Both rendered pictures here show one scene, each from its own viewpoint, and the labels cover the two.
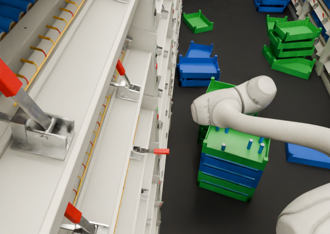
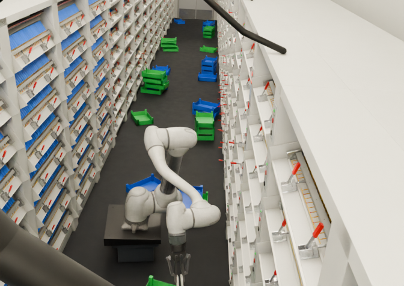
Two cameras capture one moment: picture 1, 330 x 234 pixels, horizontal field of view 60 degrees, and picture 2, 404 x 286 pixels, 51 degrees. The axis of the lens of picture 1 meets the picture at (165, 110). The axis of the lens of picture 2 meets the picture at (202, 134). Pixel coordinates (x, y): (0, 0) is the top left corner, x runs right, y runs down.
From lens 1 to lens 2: 2.63 m
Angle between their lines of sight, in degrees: 109
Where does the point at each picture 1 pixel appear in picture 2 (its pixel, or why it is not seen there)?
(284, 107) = not seen: outside the picture
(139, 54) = not seen: hidden behind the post
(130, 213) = (240, 155)
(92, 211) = (244, 120)
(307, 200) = (190, 134)
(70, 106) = (246, 91)
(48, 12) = not seen: hidden behind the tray
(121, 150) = (243, 128)
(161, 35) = (249, 226)
